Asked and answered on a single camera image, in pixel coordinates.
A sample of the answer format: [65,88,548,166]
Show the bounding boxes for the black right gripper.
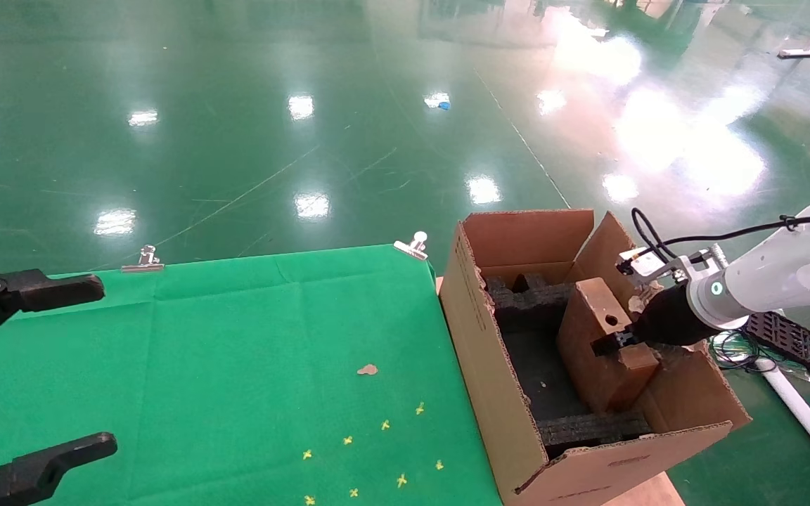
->
[591,285,719,356]

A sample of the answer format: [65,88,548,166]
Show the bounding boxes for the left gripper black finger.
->
[0,432,118,506]
[0,265,105,361]

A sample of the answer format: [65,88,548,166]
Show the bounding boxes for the small brown cardboard box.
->
[557,278,661,414]

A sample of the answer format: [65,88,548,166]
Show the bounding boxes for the large open cardboard carton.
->
[439,208,752,506]

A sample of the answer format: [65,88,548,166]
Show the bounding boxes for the black foam floor liner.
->
[500,325,592,426]

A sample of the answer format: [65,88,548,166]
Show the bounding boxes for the black foam strip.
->
[537,411,654,459]

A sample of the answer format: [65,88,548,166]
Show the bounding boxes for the silver binder clip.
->
[394,231,429,261]
[121,245,165,273]

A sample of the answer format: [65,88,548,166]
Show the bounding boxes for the notched black foam block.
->
[484,273,578,332]

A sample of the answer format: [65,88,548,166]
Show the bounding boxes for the black perforated plastic tray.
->
[740,309,810,383]

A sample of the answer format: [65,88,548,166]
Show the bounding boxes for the green felt table cloth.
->
[0,244,504,506]

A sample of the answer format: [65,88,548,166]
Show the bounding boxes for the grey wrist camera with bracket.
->
[616,246,719,289]

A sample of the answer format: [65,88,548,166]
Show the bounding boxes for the tangled thin black wires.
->
[709,330,778,372]

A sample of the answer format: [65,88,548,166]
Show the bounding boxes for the white pipe frame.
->
[757,358,810,489]

